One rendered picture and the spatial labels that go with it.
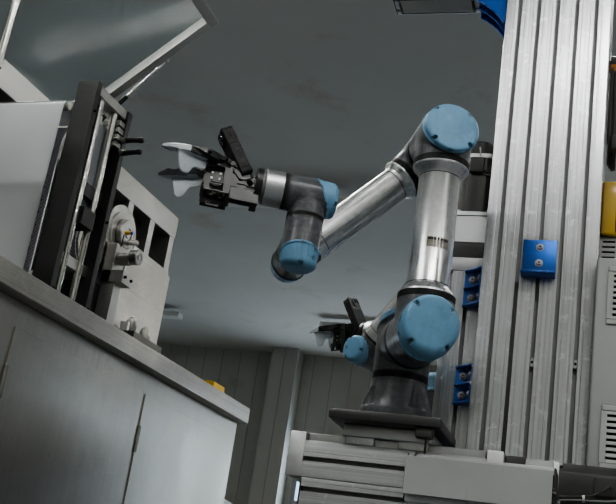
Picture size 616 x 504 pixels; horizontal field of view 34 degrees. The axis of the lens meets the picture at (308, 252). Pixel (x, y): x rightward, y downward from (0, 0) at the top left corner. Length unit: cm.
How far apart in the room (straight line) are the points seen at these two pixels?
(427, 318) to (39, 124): 100
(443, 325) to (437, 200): 26
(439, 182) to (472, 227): 38
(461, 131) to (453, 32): 293
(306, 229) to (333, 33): 322
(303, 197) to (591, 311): 68
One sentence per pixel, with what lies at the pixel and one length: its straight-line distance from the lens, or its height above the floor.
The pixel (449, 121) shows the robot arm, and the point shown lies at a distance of 213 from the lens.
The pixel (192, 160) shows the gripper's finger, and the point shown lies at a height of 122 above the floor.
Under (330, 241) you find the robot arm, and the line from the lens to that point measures 214.
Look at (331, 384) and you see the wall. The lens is 1144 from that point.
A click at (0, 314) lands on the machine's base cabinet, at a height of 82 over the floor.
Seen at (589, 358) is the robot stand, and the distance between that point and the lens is 225.
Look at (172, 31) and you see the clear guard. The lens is 301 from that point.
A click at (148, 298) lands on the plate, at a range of 344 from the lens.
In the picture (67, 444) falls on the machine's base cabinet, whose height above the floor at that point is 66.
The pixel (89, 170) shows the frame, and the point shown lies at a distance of 230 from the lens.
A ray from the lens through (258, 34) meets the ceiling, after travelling 527.
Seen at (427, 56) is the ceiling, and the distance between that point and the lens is 524.
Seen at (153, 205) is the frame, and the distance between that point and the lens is 346.
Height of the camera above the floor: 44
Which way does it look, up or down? 19 degrees up
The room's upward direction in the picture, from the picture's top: 9 degrees clockwise
